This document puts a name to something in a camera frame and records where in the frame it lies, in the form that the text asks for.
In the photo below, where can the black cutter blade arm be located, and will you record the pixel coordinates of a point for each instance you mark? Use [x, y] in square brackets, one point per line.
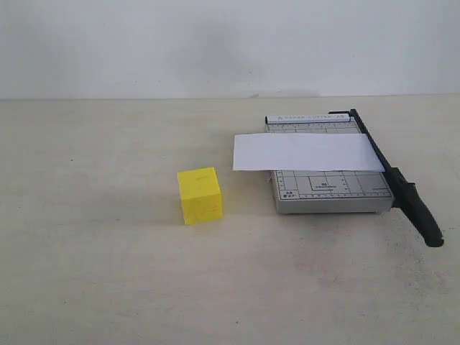
[406, 196]

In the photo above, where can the grey paper cutter base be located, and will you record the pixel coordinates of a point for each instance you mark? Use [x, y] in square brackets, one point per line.
[325, 192]

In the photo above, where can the yellow foam cube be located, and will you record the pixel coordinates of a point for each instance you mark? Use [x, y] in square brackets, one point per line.
[200, 195]

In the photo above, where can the white paper sheet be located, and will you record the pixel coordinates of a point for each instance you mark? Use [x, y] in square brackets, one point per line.
[310, 152]

